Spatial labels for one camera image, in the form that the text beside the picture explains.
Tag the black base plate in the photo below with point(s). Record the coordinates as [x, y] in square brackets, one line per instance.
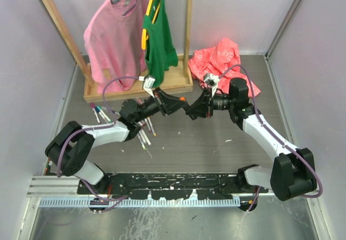
[172, 186]

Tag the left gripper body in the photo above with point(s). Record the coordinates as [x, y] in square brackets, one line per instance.
[152, 105]

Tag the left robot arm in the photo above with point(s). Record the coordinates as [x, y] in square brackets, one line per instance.
[70, 148]

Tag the pink t-shirt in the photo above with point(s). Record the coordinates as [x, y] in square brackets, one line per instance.
[113, 43]

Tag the coral printed cloth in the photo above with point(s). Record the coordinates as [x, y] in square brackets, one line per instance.
[216, 61]

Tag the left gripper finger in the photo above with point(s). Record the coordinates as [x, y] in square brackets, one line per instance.
[169, 100]
[172, 109]

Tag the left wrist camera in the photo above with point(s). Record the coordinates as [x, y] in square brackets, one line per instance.
[148, 83]

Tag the grey capped white marker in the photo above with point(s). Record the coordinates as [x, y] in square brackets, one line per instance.
[145, 138]

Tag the green capped marker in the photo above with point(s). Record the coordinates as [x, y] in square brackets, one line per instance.
[141, 141]

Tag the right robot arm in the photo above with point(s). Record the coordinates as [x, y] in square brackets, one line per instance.
[293, 169]

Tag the yellow hanger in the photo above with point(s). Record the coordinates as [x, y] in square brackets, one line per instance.
[145, 35]

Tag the wooden clothes rack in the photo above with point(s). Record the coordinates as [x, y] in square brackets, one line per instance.
[176, 80]

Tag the green tank top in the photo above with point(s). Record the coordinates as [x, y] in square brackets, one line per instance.
[160, 53]

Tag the slotted cable duct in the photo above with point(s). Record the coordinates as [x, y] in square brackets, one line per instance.
[92, 202]

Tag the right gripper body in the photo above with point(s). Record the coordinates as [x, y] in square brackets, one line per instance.
[217, 103]

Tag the yellow capped marker in pile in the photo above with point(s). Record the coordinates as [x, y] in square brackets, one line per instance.
[151, 126]

